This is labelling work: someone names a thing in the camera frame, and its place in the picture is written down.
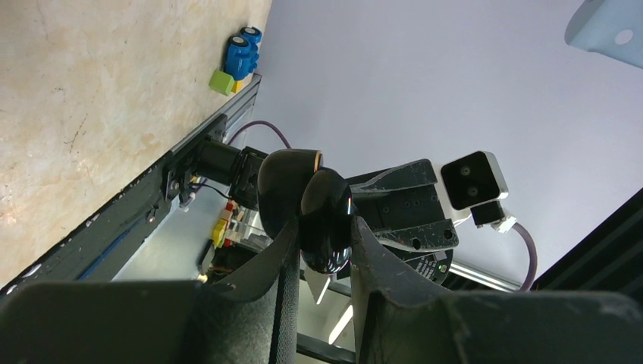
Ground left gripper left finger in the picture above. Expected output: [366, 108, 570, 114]
[1, 221, 299, 363]

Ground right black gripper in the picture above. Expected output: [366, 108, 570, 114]
[347, 158, 459, 284]

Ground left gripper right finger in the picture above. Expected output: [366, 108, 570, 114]
[350, 217, 642, 363]

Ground black earbud case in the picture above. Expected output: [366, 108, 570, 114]
[257, 149, 354, 275]

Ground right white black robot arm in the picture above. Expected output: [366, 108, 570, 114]
[194, 140, 459, 284]

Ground yellow cube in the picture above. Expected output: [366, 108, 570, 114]
[231, 80, 243, 93]

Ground blue toy car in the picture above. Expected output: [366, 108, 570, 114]
[223, 27, 263, 81]

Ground green cube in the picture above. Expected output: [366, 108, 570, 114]
[209, 70, 236, 96]

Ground perforated blue metal panel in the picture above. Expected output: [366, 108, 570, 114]
[564, 0, 642, 68]

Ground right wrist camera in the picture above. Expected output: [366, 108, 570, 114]
[439, 151, 517, 234]

